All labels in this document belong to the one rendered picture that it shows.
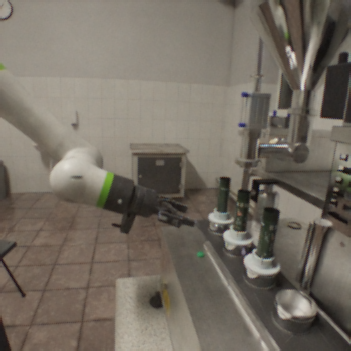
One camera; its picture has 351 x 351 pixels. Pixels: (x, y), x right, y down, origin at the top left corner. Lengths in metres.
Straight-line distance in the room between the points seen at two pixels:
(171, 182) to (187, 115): 1.23
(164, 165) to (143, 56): 1.75
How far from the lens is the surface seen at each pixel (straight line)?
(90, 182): 0.57
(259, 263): 0.51
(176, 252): 0.62
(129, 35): 4.13
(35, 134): 0.70
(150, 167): 3.39
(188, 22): 4.33
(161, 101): 4.01
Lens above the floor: 1.36
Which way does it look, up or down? 15 degrees down
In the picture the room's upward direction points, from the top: 3 degrees clockwise
